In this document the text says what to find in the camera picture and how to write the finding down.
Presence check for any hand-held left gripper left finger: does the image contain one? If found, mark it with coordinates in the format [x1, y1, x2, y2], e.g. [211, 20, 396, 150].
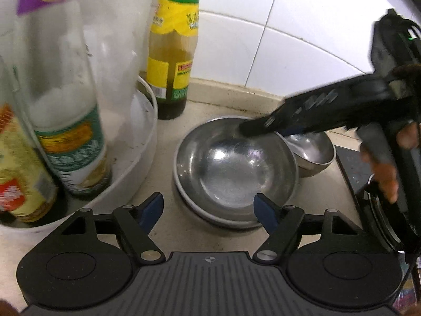
[61, 192, 167, 265]

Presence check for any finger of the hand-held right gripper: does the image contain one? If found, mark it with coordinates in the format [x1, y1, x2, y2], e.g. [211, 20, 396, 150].
[238, 113, 280, 139]
[278, 128, 324, 138]

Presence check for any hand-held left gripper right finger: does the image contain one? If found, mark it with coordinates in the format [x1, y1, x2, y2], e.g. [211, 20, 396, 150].
[252, 192, 362, 265]

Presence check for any stainless steel bowl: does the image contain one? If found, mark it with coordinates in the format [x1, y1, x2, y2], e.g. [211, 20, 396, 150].
[173, 145, 298, 230]
[284, 132, 336, 178]
[178, 118, 300, 225]

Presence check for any person's right hand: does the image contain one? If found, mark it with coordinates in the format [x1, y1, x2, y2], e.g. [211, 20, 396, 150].
[361, 122, 421, 205]

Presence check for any white plastic tub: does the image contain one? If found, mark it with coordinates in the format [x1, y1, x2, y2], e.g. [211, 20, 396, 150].
[0, 0, 159, 236]

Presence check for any black gas stove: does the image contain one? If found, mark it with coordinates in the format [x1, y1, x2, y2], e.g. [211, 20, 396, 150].
[334, 145, 421, 316]

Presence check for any green yellow label sauce bottle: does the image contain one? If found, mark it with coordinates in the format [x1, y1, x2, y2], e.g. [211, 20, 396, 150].
[145, 0, 202, 121]

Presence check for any purple and green label bottle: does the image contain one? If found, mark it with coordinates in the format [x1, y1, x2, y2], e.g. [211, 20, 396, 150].
[13, 0, 114, 201]

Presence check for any yellow cap vinegar bottle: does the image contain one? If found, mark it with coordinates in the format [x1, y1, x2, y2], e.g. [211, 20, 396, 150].
[0, 56, 61, 224]

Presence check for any translucent plastic bag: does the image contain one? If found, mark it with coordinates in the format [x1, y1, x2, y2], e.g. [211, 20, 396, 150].
[76, 0, 157, 122]

